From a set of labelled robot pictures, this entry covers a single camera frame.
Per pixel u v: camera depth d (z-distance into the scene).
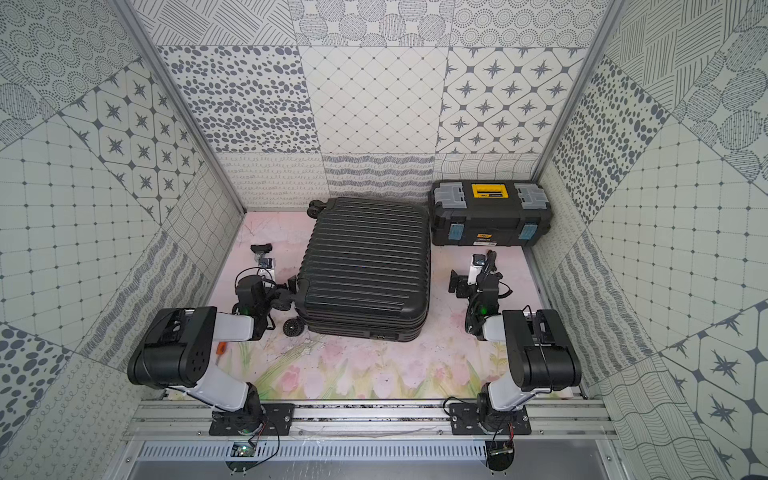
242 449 0.72
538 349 0.46
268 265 0.84
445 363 0.84
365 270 0.74
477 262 0.82
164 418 0.75
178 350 0.46
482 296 0.72
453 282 0.90
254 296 0.74
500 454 0.72
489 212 1.01
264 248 1.07
